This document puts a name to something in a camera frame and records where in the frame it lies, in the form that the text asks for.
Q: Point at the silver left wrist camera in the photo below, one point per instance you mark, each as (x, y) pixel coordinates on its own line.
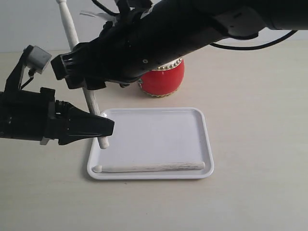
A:
(37, 59)

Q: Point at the white plastic tray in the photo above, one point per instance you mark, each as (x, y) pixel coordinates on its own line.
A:
(148, 136)

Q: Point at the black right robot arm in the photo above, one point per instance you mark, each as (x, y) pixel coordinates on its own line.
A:
(146, 36)

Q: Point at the small red drum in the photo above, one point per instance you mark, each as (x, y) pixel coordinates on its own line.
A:
(164, 80)

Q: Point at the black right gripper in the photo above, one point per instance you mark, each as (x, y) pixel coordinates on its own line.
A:
(117, 55)

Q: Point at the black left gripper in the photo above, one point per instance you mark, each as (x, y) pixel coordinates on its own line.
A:
(38, 116)

